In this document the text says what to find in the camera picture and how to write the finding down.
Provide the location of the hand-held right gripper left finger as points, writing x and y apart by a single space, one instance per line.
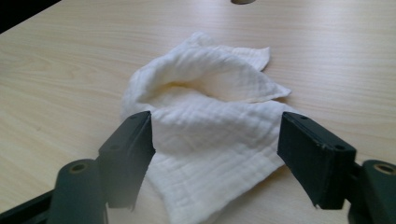
126 161

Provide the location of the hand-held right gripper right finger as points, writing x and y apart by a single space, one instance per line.
314 155

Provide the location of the white muslin cloth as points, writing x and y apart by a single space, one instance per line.
214 146

